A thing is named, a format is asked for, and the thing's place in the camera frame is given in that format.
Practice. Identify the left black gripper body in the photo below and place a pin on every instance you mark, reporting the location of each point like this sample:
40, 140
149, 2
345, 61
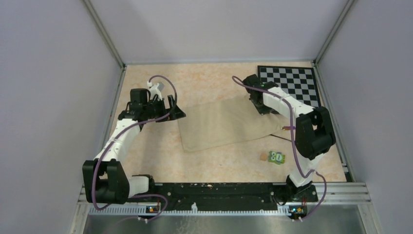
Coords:
156, 109

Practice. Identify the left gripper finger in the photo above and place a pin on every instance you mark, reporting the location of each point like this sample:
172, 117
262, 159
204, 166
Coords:
163, 118
174, 111

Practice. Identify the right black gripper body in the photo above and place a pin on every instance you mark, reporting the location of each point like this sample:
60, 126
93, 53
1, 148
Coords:
262, 109

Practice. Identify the beige cloth napkin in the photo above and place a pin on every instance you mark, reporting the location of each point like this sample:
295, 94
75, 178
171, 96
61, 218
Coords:
224, 122

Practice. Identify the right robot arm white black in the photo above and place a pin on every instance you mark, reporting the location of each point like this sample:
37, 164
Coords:
310, 128

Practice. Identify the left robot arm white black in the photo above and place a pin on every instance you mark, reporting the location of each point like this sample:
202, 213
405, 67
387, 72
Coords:
105, 180

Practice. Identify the iridescent purple utensil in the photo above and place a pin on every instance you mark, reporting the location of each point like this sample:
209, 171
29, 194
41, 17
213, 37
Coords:
288, 128

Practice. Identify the black white checkerboard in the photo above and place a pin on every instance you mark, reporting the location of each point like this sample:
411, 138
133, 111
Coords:
299, 82

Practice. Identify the black utensil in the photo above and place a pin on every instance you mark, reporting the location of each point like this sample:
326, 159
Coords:
280, 137

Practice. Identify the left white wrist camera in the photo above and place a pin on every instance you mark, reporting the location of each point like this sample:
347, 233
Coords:
156, 88

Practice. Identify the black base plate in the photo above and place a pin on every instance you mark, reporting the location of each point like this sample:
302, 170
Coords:
216, 197

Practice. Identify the aluminium frame rail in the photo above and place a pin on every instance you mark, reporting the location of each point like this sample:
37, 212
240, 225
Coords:
331, 193

